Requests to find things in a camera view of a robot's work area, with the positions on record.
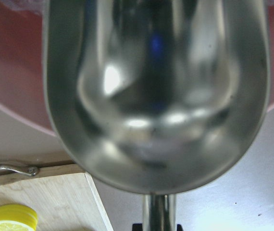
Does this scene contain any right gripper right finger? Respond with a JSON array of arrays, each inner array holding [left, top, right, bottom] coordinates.
[[174, 224, 183, 231]]

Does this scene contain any wooden cutting board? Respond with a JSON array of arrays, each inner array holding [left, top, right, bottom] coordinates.
[[0, 164, 113, 231]]

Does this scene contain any half lemon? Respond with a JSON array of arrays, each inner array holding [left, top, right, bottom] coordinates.
[[0, 204, 38, 231]]

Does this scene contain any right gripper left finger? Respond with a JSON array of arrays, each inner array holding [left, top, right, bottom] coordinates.
[[132, 223, 143, 231]]

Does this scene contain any steel ice scoop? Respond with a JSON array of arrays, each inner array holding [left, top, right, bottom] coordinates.
[[43, 0, 270, 231]]

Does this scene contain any pink bowl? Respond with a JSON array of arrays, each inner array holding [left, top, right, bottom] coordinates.
[[0, 0, 274, 135]]

